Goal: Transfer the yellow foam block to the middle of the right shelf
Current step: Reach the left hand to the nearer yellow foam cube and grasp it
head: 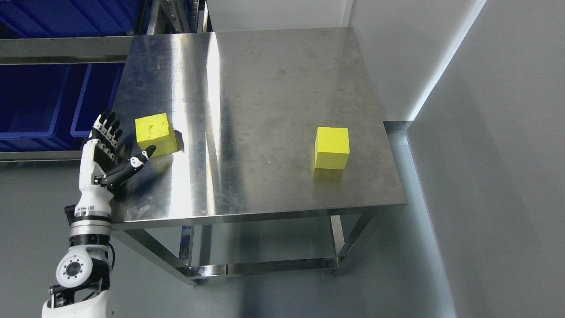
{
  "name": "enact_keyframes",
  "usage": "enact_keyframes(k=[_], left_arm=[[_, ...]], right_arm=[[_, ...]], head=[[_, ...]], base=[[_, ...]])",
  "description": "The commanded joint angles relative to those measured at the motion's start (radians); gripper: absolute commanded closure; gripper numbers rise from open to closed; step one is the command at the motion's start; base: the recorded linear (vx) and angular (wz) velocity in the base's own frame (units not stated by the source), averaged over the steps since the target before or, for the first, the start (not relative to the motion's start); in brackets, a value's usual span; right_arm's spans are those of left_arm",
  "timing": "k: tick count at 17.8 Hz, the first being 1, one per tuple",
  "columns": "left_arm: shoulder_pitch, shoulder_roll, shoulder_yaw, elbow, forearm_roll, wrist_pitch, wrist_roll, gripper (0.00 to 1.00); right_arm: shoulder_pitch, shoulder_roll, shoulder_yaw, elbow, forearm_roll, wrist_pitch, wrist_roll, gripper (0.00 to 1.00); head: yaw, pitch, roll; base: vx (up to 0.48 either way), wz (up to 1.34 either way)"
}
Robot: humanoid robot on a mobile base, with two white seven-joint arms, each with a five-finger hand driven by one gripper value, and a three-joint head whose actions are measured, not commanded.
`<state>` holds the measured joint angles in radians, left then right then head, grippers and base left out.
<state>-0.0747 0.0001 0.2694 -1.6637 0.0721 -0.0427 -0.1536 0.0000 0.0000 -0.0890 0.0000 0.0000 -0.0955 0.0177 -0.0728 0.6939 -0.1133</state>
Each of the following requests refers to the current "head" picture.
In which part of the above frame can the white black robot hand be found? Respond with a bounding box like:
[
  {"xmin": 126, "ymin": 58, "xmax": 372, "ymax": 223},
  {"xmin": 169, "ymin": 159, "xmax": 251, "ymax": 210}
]
[{"xmin": 74, "ymin": 109, "xmax": 157, "ymax": 217}]

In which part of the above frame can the dented yellow foam block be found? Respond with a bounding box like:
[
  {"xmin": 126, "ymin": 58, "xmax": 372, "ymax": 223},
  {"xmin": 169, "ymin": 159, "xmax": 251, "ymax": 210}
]
[{"xmin": 135, "ymin": 113, "xmax": 178, "ymax": 158}]

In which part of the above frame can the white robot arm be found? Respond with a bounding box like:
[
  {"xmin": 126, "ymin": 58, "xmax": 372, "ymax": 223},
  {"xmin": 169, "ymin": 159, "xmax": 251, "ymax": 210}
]
[{"xmin": 41, "ymin": 205, "xmax": 116, "ymax": 318}]

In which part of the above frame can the metal shelf rack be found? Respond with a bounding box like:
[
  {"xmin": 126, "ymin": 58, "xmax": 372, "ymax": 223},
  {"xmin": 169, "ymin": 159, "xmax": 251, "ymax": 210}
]
[{"xmin": 0, "ymin": 0, "xmax": 208, "ymax": 162}]

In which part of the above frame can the yellow foam cube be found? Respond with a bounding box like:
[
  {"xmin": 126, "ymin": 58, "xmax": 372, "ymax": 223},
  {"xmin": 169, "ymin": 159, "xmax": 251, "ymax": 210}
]
[{"xmin": 313, "ymin": 126, "xmax": 350, "ymax": 170}]

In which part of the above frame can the blue plastic bin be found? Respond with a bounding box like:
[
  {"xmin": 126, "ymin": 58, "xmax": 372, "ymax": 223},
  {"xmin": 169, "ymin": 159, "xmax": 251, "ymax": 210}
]
[
  {"xmin": 70, "ymin": 63, "xmax": 125, "ymax": 139},
  {"xmin": 0, "ymin": 0, "xmax": 141, "ymax": 38},
  {"xmin": 0, "ymin": 64, "xmax": 87, "ymax": 152}
]

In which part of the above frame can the stainless steel table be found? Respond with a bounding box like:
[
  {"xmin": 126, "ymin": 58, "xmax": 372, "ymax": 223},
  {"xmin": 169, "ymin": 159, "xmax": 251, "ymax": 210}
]
[{"xmin": 113, "ymin": 27, "xmax": 407, "ymax": 285}]

